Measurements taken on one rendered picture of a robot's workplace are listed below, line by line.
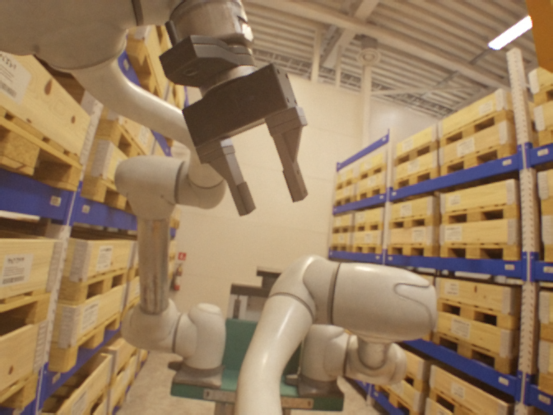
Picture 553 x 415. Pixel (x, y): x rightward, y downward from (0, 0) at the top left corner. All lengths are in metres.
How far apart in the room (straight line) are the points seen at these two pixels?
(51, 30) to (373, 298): 0.58
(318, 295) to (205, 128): 0.36
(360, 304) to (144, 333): 0.80
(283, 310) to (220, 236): 5.00
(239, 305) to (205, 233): 4.29
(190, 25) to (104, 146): 1.42
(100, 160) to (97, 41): 1.35
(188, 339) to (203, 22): 0.99
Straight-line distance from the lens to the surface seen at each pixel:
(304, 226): 5.80
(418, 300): 0.55
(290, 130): 0.31
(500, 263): 2.83
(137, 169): 0.80
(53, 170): 1.38
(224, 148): 0.34
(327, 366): 1.14
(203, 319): 1.08
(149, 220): 0.85
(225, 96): 0.32
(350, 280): 0.54
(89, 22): 0.36
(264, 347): 0.46
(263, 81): 0.30
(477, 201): 3.03
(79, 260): 1.64
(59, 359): 1.78
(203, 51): 0.27
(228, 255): 5.48
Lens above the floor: 1.96
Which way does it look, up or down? 10 degrees up
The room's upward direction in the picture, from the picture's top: 8 degrees clockwise
